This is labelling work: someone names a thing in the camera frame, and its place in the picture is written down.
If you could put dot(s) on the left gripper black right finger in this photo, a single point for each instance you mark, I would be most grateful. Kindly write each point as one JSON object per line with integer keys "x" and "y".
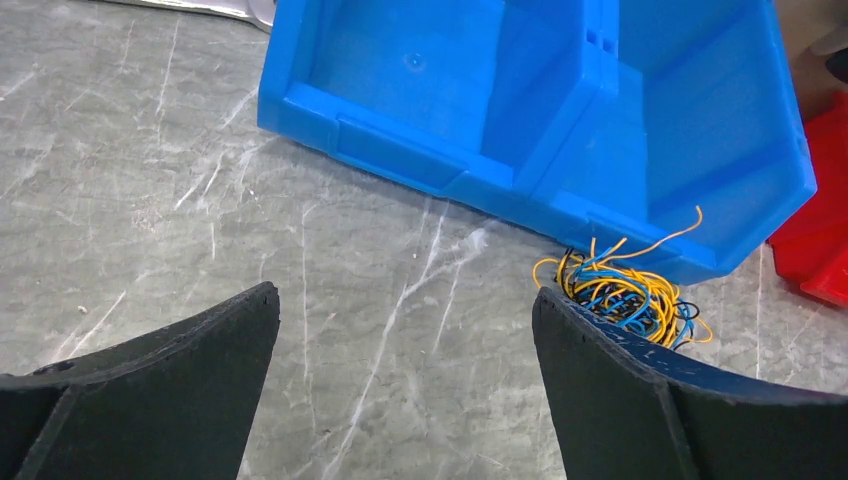
{"x": 625, "y": 408}

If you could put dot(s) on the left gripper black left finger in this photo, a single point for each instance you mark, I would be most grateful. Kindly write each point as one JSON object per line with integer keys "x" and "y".
{"x": 175, "y": 403}

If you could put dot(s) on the red plastic bin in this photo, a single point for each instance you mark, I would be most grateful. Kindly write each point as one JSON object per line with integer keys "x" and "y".
{"x": 810, "y": 249}

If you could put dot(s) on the blue double plastic bin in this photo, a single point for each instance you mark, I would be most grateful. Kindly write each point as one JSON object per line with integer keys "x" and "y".
{"x": 668, "y": 127}

